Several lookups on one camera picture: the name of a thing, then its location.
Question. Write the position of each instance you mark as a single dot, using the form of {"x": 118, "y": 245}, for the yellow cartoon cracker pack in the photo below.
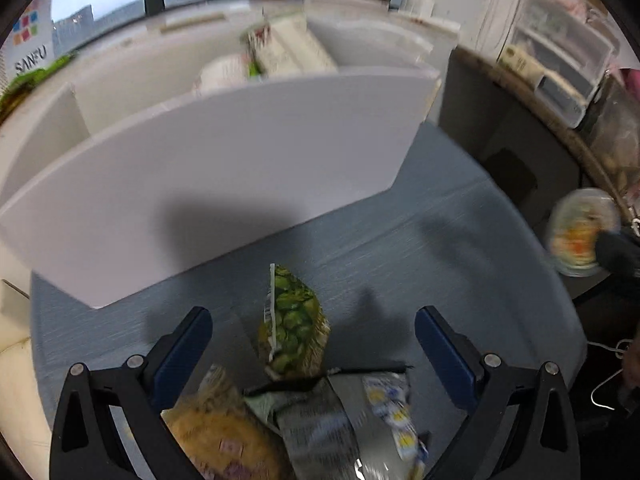
{"x": 221, "y": 435}

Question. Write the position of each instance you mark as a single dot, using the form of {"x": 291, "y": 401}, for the blue yellow candy packet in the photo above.
{"x": 388, "y": 397}

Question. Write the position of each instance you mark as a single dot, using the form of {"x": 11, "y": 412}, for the white SANFU shopping bag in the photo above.
{"x": 29, "y": 45}

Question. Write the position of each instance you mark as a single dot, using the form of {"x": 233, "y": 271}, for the clear plastic drawer unit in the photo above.
{"x": 562, "y": 59}

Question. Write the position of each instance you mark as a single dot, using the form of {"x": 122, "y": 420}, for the cream sofa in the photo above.
{"x": 24, "y": 426}

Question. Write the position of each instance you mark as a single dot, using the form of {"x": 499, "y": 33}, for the white printed snack bag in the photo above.
{"x": 285, "y": 46}

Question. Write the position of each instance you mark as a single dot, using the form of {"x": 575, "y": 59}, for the dark side table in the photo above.
{"x": 525, "y": 149}

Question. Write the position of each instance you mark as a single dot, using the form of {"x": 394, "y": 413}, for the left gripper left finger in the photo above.
{"x": 85, "y": 441}

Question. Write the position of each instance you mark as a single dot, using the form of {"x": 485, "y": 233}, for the green packets on sill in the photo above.
{"x": 23, "y": 86}

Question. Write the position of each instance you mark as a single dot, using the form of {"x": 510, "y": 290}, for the green bean snack bag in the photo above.
{"x": 294, "y": 331}

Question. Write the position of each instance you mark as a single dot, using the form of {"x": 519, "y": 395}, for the grey foil snack packet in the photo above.
{"x": 327, "y": 427}

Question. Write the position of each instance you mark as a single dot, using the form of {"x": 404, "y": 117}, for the white storage box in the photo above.
{"x": 128, "y": 177}

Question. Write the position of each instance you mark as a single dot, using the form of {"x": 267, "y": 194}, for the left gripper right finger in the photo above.
{"x": 542, "y": 442}

